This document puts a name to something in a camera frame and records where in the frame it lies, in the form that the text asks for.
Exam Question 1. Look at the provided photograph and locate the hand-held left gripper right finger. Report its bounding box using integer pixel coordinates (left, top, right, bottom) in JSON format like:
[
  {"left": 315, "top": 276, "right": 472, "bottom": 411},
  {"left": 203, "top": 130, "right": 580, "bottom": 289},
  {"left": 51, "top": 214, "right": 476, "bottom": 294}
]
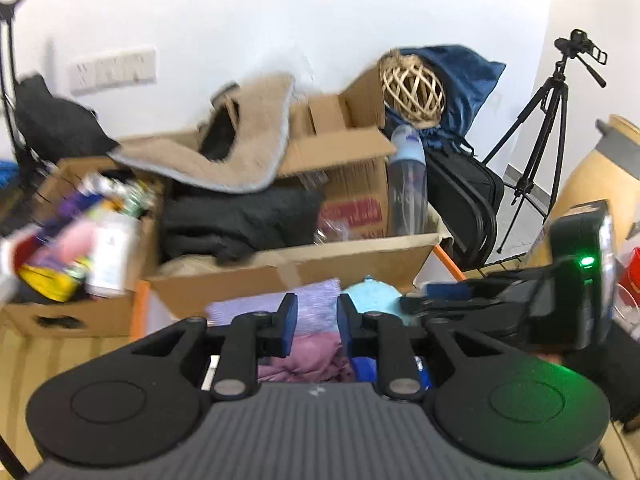
[{"left": 336, "top": 294, "right": 506, "bottom": 402}]

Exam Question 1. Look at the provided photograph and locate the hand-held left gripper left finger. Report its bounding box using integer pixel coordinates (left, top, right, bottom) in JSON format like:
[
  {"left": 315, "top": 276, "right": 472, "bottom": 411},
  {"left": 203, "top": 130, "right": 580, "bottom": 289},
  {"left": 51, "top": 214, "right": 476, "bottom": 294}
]
[{"left": 131, "top": 292, "right": 299, "bottom": 402}]

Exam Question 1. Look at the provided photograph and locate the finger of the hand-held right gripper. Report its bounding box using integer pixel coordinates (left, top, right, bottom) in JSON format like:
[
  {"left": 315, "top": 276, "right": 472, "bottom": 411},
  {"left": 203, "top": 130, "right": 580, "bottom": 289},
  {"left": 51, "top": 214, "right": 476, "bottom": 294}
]
[
  {"left": 400, "top": 299, "right": 526, "bottom": 336},
  {"left": 424, "top": 267, "right": 551, "bottom": 301}
]

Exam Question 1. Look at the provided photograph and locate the purple fuzzy cloth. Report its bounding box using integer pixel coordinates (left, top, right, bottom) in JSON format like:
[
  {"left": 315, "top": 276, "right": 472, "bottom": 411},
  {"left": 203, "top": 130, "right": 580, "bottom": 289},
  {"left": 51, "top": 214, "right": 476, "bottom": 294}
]
[{"left": 207, "top": 279, "right": 342, "bottom": 337}]

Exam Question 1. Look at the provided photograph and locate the teal plush toy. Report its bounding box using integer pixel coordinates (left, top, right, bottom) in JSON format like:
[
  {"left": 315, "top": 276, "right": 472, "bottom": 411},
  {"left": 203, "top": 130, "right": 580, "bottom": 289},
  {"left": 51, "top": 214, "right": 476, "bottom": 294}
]
[{"left": 344, "top": 275, "right": 422, "bottom": 327}]

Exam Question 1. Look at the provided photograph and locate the pink shiny bundle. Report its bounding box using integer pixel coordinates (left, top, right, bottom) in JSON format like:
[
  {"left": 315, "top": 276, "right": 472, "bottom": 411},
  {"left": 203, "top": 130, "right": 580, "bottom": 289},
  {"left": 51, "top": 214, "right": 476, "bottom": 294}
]
[{"left": 257, "top": 332, "right": 357, "bottom": 384}]

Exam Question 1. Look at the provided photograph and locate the blue white soap packet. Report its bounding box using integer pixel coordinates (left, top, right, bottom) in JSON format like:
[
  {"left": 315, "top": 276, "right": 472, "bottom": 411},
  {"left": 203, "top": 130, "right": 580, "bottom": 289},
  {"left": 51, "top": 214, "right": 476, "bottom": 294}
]
[{"left": 349, "top": 354, "right": 434, "bottom": 392}]

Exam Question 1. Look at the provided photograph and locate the red cardboard box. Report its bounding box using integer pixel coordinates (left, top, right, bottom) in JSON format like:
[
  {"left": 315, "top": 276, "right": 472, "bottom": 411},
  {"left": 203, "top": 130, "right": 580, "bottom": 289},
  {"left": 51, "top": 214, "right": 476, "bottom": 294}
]
[{"left": 131, "top": 244, "right": 467, "bottom": 392}]

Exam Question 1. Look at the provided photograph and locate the black case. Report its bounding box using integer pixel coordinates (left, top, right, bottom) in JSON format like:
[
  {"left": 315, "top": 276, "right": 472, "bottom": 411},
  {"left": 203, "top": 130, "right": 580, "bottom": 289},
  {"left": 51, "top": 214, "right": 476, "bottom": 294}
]
[{"left": 424, "top": 147, "right": 506, "bottom": 272}]

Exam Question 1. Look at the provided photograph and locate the blue-capped water bottle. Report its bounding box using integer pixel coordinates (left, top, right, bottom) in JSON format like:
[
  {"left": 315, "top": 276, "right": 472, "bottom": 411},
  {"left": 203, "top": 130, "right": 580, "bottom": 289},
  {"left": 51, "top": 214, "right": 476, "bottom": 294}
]
[{"left": 387, "top": 123, "right": 429, "bottom": 237}]

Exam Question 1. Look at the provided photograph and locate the black folded cloth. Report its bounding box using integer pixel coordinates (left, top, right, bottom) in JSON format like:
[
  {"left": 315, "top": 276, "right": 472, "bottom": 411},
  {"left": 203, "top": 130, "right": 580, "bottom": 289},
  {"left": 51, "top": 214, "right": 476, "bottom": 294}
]
[{"left": 159, "top": 187, "right": 327, "bottom": 264}]

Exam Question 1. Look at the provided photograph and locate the yellow thermos jug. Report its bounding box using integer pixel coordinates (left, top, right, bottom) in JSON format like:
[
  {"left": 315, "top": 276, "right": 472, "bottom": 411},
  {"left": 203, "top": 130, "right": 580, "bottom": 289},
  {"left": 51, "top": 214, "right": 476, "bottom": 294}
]
[{"left": 529, "top": 114, "right": 640, "bottom": 282}]

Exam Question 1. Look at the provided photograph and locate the large brown cardboard box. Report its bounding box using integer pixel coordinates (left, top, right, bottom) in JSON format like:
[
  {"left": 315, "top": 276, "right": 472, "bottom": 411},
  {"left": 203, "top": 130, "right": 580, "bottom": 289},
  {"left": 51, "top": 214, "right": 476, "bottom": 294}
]
[{"left": 149, "top": 67, "right": 442, "bottom": 322}]

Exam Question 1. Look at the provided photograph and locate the beige fabric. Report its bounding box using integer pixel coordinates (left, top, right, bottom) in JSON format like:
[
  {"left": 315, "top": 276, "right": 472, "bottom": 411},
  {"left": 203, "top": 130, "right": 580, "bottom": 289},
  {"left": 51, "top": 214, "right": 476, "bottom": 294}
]
[{"left": 107, "top": 72, "right": 297, "bottom": 194}]

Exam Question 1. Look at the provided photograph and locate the black tripod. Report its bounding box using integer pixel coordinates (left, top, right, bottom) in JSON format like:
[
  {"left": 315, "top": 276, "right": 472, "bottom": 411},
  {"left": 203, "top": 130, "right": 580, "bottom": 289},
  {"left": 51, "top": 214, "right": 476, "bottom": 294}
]
[{"left": 481, "top": 52, "right": 571, "bottom": 257}]

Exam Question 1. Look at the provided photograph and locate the white plastic bottle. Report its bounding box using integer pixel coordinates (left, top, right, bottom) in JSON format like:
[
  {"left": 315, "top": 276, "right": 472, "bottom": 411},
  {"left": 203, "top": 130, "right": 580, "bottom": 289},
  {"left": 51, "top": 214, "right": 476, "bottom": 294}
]
[{"left": 84, "top": 209, "right": 142, "bottom": 299}]

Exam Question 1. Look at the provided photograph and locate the rattan ball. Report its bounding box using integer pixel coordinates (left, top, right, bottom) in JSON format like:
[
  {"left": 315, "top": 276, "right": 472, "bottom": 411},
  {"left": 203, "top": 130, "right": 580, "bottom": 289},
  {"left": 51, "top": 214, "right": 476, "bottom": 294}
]
[{"left": 378, "top": 52, "right": 447, "bottom": 124}]

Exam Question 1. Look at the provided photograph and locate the blue cloth bag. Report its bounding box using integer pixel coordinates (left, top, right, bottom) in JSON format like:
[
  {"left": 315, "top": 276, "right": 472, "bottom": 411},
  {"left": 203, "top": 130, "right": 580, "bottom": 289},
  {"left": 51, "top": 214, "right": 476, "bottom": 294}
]
[{"left": 389, "top": 44, "right": 507, "bottom": 152}]

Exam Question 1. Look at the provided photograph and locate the yellow packet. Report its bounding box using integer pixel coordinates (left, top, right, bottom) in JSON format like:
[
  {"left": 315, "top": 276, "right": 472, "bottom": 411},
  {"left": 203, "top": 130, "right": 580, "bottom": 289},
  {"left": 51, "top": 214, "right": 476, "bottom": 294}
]
[{"left": 17, "top": 254, "right": 87, "bottom": 304}]

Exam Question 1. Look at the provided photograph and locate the black trolley bag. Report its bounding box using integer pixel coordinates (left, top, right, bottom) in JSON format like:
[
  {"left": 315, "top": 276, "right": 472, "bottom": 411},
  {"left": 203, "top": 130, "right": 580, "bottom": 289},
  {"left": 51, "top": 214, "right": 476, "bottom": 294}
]
[{"left": 12, "top": 74, "right": 122, "bottom": 162}]

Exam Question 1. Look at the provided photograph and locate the brown box with handle hole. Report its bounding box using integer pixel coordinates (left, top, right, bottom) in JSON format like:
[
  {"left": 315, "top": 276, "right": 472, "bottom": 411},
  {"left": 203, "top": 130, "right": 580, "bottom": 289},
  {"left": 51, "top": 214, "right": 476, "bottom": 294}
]
[{"left": 0, "top": 157, "right": 167, "bottom": 339}]

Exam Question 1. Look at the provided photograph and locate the wall socket strip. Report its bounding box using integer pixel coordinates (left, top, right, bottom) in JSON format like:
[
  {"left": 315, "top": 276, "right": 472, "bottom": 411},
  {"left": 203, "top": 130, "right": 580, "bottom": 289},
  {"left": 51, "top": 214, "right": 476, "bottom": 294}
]
[{"left": 68, "top": 45, "right": 157, "bottom": 94}]

